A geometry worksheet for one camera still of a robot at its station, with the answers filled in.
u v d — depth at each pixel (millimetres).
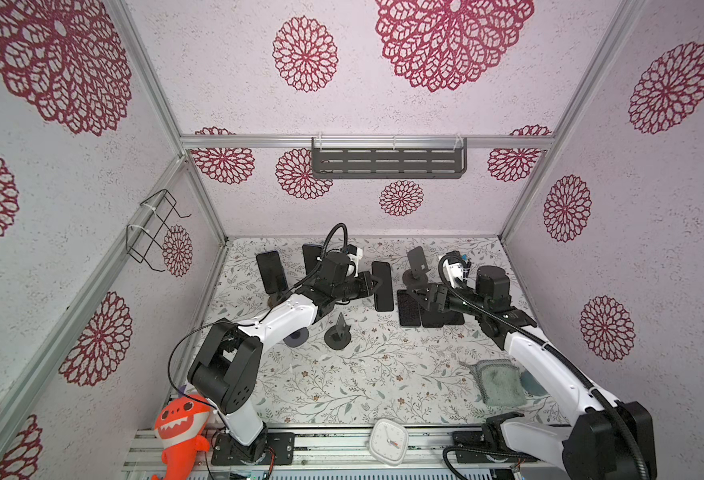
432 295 678
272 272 942
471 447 732
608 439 390
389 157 950
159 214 802
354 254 792
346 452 745
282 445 744
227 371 455
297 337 945
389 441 729
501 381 834
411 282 1058
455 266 700
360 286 757
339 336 873
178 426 699
